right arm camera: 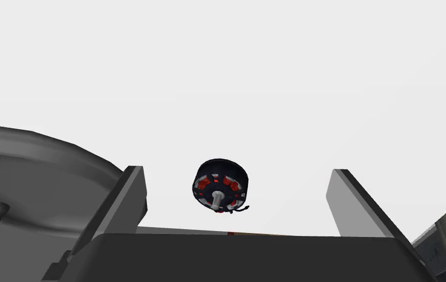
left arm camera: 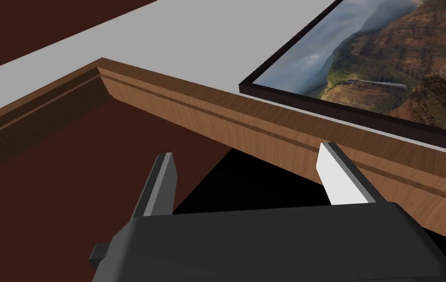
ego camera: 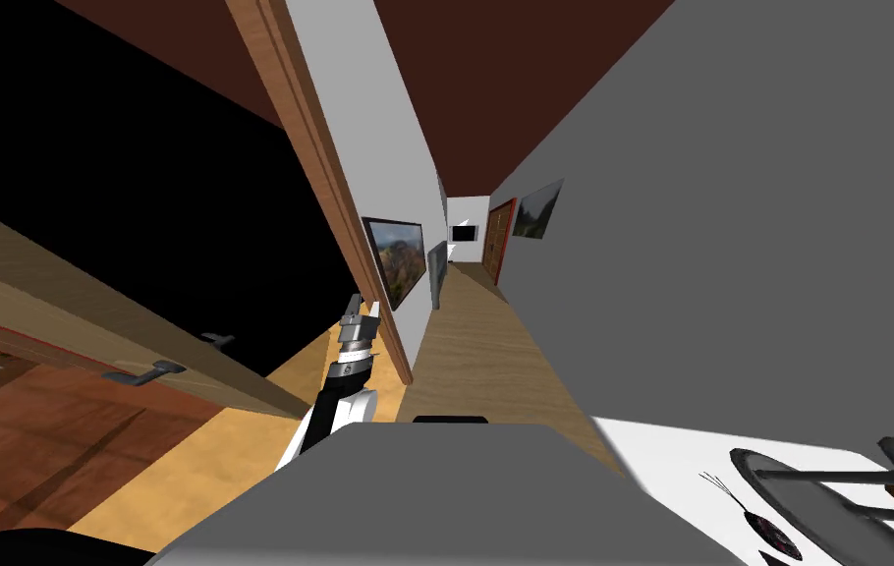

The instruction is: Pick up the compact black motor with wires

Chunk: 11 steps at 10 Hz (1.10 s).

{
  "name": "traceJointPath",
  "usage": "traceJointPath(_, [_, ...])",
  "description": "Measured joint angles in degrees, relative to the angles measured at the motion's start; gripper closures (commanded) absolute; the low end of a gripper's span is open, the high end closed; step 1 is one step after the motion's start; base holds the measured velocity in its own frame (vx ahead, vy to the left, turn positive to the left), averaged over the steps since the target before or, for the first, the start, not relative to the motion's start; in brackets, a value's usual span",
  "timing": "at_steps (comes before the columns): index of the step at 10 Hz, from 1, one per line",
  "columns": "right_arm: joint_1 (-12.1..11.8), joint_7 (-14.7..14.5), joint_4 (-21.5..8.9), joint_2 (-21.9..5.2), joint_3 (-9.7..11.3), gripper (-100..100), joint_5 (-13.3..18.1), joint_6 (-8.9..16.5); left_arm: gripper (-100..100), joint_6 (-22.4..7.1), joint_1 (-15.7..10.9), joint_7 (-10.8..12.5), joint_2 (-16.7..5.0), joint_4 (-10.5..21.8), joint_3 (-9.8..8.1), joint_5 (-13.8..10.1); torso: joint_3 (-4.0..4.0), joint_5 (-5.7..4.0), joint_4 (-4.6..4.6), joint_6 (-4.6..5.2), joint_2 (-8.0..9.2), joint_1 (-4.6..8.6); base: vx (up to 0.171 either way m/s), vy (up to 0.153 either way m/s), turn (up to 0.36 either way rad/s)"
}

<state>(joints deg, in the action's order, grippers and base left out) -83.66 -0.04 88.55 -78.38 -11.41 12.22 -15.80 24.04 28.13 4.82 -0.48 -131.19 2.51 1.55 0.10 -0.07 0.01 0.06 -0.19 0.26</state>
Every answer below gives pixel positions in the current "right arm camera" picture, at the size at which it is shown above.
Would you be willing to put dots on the black and red round motor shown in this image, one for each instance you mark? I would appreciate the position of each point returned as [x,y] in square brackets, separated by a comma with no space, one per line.
[220,186]

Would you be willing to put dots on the grey round sink basin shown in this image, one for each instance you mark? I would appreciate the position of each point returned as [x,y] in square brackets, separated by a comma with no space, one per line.
[34,184]

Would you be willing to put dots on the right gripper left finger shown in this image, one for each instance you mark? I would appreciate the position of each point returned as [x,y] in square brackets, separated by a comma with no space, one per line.
[123,207]

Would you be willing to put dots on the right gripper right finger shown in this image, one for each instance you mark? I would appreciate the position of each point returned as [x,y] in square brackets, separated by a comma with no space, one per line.
[354,209]

